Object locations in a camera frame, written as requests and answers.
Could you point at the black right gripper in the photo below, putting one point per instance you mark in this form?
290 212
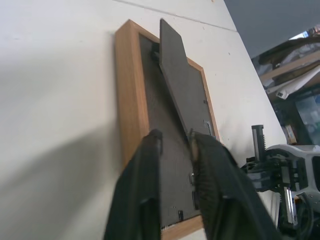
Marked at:
275 172

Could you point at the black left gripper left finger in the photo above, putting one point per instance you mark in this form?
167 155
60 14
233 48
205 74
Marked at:
136 190

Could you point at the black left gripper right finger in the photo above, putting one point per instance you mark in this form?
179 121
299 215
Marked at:
225 190

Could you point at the wooden picture frame black back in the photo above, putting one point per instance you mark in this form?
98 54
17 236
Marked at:
172 120

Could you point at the white flat board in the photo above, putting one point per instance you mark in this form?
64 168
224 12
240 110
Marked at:
292 86

